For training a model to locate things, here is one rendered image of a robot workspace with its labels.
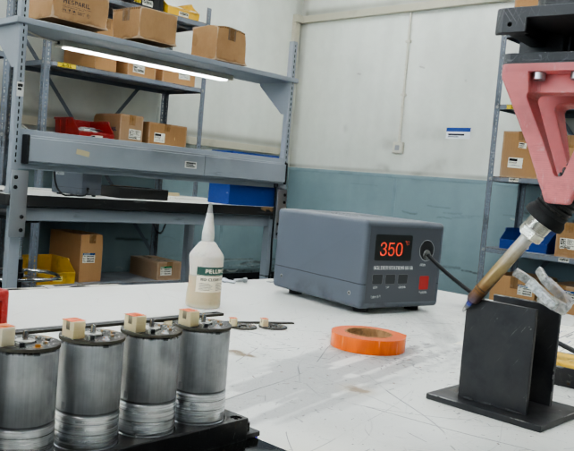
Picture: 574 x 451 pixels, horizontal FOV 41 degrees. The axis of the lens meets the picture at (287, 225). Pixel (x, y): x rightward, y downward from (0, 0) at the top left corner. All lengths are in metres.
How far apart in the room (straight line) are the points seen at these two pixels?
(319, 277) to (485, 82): 4.83
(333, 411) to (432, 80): 5.44
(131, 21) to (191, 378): 2.90
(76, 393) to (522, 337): 0.27
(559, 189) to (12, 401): 0.30
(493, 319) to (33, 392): 0.29
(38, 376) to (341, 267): 0.54
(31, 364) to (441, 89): 5.56
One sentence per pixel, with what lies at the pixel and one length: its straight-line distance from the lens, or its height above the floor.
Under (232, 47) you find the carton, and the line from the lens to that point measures 3.45.
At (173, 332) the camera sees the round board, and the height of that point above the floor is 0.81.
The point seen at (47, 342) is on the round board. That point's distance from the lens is 0.29.
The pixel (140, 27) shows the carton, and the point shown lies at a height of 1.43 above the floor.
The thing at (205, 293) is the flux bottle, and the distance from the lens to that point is 0.73.
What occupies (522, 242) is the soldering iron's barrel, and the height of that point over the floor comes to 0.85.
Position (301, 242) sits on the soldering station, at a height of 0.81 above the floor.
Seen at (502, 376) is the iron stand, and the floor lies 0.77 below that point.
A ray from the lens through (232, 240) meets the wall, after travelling 6.26.
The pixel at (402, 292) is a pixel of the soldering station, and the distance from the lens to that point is 0.81.
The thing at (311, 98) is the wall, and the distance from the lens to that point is 6.57.
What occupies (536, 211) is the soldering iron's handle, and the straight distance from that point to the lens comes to 0.45.
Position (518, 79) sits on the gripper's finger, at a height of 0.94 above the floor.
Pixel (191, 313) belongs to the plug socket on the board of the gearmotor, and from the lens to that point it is 0.33.
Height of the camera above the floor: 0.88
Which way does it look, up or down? 3 degrees down
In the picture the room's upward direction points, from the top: 5 degrees clockwise
